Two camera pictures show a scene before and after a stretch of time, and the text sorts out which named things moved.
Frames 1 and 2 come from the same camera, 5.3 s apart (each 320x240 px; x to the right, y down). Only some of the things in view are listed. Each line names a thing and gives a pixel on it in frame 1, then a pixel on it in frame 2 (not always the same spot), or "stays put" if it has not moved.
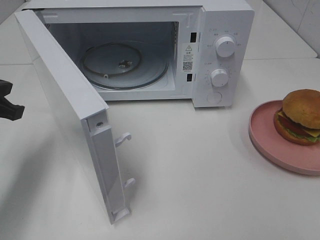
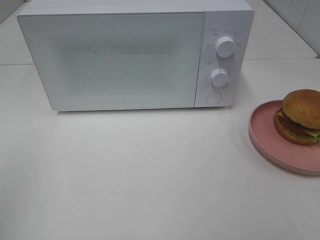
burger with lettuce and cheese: (298, 120) stays put
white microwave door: (84, 117) -> (118, 60)
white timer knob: (219, 77) stays put
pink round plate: (304, 159) stays put
